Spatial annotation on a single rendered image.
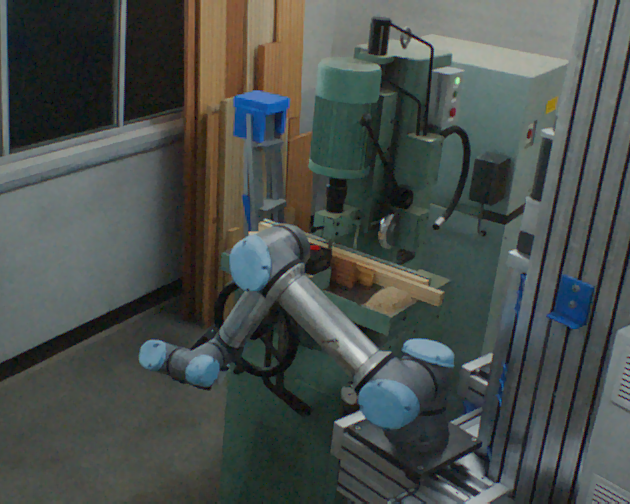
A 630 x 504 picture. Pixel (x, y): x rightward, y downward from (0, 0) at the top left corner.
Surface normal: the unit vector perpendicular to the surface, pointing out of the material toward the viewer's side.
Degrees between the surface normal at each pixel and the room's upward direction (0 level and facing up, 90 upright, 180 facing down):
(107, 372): 0
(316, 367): 90
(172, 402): 0
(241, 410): 90
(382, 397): 93
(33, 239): 90
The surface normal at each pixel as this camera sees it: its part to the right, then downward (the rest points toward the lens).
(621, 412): -0.72, 0.19
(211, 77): 0.85, 0.22
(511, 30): -0.51, 0.28
